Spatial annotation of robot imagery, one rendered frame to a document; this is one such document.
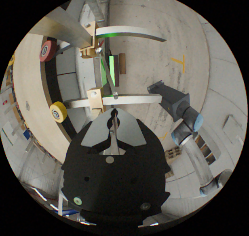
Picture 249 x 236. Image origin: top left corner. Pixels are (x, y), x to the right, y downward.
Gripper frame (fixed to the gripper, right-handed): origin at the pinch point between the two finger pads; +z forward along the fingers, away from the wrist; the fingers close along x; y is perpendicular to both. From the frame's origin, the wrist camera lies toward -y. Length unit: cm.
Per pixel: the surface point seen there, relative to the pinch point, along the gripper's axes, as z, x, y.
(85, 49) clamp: 9.6, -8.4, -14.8
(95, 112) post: 9.6, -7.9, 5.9
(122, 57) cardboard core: 89, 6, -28
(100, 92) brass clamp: 12.2, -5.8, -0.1
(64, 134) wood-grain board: 7.3, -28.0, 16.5
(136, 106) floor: 97, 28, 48
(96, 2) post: 9.3, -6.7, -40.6
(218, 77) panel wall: 63, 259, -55
